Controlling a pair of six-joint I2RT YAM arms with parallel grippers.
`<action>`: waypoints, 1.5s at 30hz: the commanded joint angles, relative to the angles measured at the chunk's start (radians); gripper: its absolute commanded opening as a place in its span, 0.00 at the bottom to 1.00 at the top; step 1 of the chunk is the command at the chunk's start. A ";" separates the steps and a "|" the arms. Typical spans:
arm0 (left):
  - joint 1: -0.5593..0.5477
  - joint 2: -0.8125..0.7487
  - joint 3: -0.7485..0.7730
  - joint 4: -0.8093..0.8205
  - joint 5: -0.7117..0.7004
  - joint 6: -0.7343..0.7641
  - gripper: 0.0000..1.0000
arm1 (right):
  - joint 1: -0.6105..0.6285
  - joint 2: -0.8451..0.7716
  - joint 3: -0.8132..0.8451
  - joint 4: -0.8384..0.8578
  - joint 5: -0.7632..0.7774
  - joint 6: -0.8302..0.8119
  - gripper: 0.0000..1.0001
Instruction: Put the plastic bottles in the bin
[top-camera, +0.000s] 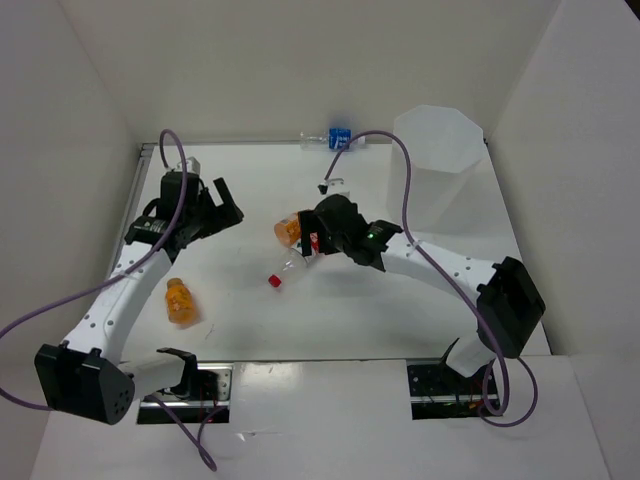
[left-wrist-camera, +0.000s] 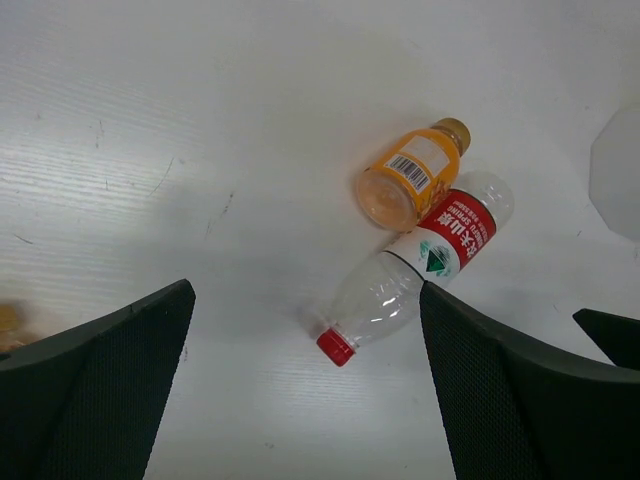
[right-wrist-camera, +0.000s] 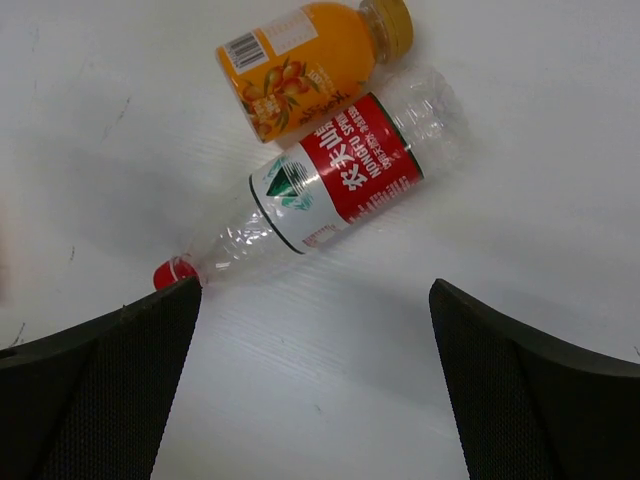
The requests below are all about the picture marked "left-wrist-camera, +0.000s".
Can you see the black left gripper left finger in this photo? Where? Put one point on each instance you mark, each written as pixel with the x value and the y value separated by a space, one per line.
pixel 87 403

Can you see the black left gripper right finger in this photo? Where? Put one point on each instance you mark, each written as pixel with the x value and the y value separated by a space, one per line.
pixel 514 407

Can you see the orange juice bottle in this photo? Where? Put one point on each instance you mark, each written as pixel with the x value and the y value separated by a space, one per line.
pixel 14 332
pixel 398 189

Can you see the translucent white plastic bin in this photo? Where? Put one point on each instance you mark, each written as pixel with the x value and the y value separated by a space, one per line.
pixel 614 173

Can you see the black right arm gripper tip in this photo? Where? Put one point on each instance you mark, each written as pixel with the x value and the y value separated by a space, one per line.
pixel 616 336

